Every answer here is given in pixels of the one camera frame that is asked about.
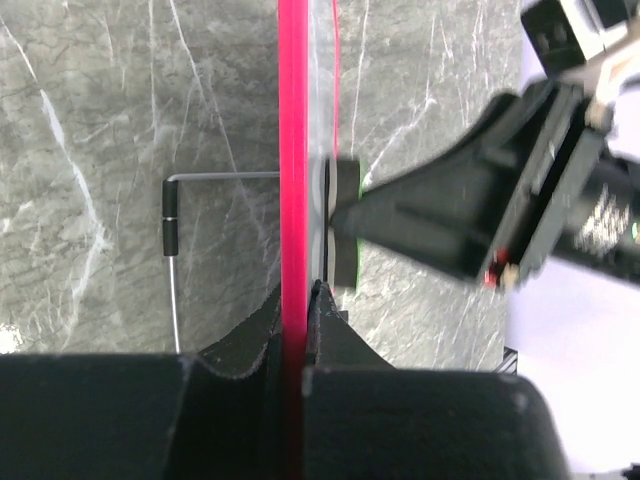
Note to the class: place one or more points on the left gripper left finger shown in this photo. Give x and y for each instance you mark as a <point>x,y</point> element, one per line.
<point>241,352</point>

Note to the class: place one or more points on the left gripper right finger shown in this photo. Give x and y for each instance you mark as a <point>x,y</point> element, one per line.
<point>331,341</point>

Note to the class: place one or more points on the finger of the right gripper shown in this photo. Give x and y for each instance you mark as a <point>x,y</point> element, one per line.
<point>450,231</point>

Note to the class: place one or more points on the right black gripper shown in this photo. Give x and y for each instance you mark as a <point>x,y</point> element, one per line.
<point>574,199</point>

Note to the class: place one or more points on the red framed whiteboard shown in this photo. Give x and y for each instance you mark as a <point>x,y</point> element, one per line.
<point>308,68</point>

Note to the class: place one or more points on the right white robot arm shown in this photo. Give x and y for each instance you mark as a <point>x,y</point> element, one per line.
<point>591,44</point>

